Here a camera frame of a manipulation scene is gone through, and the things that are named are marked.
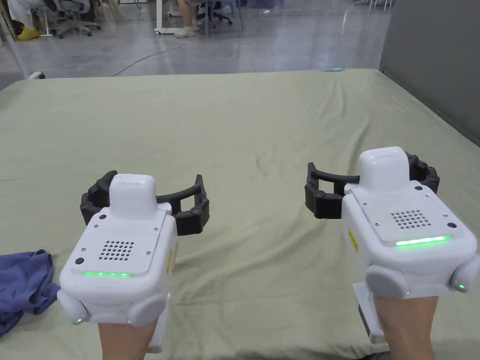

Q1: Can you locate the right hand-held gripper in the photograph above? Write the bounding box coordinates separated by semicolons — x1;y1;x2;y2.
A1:
305;146;480;345

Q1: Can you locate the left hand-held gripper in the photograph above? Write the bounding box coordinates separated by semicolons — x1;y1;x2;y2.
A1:
57;170;210;353

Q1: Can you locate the person's left hand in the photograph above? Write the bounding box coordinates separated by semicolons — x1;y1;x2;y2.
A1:
97;322;158;360

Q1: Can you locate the person's right hand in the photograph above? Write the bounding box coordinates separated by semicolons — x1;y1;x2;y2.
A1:
373;294;439;360

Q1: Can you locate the bed with pale green sheet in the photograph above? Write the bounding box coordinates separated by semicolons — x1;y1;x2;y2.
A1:
0;68;480;360

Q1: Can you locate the dark blue shirt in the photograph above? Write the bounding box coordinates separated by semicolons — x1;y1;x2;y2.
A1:
0;249;61;337

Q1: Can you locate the white desk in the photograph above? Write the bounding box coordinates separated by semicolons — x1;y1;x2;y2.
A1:
153;0;205;35

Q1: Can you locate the white wheeled stand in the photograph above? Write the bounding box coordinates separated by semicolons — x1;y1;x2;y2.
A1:
0;0;46;81

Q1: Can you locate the grey office chair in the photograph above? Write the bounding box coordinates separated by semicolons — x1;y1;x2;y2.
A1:
44;0;102;39

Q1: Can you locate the blue chair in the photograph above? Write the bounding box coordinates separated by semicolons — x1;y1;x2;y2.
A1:
203;0;245;37

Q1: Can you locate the white cable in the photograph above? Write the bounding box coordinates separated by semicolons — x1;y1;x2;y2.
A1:
110;33;183;78

